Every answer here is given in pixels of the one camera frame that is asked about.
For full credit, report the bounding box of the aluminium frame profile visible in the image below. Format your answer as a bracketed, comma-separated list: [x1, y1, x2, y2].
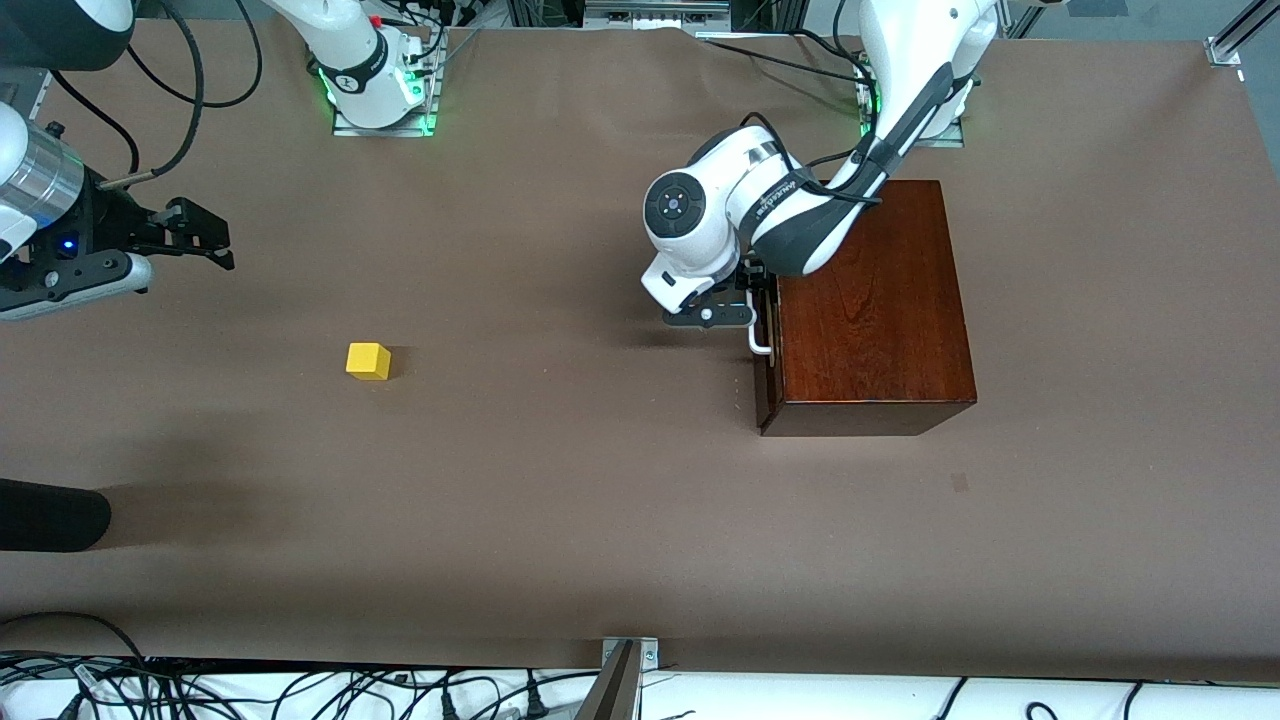
[1207, 0, 1280, 69]

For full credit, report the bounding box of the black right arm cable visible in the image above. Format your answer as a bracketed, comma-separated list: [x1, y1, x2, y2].
[123, 0, 266, 111]
[95, 0, 208, 193]

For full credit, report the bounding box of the aluminium table edge rail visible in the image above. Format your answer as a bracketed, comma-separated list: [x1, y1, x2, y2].
[0, 70, 53, 123]

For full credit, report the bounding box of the grey control box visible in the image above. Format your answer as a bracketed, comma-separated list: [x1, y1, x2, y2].
[583, 0, 733, 31]

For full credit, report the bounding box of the thin black curved cable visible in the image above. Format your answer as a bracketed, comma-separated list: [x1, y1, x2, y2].
[0, 610, 147, 661]

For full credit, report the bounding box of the dark wooden drawer cabinet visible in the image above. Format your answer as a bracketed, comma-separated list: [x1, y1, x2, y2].
[755, 180, 978, 438]

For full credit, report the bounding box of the brown table cover sheet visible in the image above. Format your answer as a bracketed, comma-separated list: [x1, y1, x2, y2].
[0, 18, 1280, 683]

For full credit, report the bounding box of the white sheet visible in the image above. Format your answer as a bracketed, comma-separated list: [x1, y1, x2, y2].
[0, 655, 1280, 720]

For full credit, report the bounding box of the black cable on table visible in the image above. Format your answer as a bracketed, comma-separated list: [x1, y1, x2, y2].
[698, 36, 873, 89]

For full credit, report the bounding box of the light wood drawer white handle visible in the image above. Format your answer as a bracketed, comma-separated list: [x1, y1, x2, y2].
[748, 285, 783, 433]

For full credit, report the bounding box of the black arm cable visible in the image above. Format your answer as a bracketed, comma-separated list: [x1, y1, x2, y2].
[123, 0, 266, 111]
[740, 112, 886, 206]
[95, 0, 208, 193]

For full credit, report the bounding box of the dark slanted post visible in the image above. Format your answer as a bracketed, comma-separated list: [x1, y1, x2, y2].
[575, 640, 641, 720]

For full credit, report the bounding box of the black cylindrical pole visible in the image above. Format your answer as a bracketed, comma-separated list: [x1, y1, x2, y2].
[0, 478, 112, 553]

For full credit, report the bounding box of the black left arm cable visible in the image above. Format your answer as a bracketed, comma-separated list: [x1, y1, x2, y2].
[740, 112, 886, 206]

